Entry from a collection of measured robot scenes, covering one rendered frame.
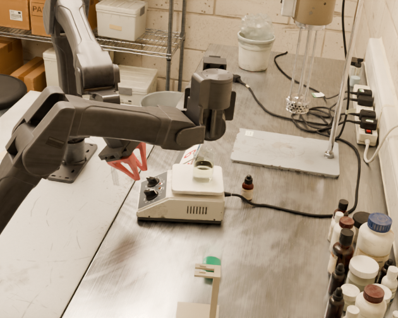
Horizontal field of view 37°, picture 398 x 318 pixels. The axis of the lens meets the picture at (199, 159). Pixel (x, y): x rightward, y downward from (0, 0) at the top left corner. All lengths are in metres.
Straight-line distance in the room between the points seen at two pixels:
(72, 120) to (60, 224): 0.48
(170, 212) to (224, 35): 2.48
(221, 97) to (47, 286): 0.50
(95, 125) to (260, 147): 0.81
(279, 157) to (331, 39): 2.10
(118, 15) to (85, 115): 2.57
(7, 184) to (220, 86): 0.39
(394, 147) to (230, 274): 0.61
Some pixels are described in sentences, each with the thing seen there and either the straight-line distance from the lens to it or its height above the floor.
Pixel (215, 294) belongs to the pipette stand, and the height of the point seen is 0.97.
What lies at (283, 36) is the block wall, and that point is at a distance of 3.72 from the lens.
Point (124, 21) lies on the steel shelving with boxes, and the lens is 3.52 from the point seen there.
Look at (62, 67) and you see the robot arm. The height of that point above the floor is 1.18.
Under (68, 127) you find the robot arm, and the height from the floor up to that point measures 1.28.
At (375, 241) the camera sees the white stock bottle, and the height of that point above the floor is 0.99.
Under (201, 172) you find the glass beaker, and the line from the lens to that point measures 1.35.
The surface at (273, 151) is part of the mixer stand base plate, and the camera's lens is 1.71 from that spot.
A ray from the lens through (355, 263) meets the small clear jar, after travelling 1.25.
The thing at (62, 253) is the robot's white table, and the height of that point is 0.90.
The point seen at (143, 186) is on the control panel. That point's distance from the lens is 1.45.
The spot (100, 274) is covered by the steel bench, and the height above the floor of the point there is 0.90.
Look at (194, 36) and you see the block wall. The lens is 3.79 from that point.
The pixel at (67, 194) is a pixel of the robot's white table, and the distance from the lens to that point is 1.49.
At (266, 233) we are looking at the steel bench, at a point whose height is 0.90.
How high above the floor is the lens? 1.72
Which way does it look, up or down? 30 degrees down
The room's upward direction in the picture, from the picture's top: 5 degrees clockwise
